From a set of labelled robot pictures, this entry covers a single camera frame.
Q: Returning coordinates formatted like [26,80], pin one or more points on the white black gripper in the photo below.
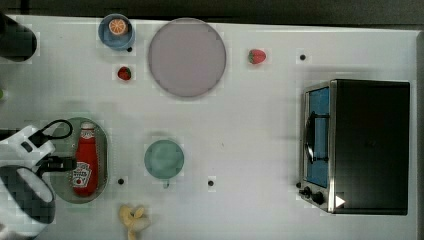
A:
[30,145]

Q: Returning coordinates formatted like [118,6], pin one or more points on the red ketchup bottle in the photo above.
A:
[85,175]

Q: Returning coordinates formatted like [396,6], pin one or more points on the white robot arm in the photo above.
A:
[27,201]

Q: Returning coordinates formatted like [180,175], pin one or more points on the green oval strainer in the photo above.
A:
[62,181]

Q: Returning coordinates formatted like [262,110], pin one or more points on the peeled banana toy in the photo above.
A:
[133,220]

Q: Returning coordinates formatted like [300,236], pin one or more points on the green cup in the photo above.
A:
[164,160]

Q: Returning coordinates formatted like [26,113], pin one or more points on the small red strawberry toy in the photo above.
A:
[124,73]

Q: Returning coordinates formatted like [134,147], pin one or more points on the black cylinder container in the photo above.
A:
[17,42]

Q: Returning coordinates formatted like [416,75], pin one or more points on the blue bowl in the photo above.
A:
[118,42]

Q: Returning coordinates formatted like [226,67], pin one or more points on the orange slice toy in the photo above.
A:
[118,27]

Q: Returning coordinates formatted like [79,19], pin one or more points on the large grey plate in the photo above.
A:
[187,57]

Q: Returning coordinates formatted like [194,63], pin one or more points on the large red strawberry toy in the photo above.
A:
[256,56]

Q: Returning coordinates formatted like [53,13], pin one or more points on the black toaster oven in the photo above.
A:
[356,147]

